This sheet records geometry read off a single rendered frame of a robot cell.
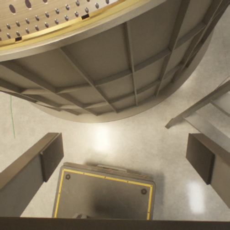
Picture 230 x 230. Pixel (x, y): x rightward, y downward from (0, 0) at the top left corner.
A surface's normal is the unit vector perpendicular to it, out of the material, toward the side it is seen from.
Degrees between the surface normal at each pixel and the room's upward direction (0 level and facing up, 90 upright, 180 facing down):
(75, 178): 0
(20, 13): 43
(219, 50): 0
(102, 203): 0
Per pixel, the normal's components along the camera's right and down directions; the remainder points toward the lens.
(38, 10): 0.03, 0.55
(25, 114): -0.16, -0.15
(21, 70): 0.99, -0.06
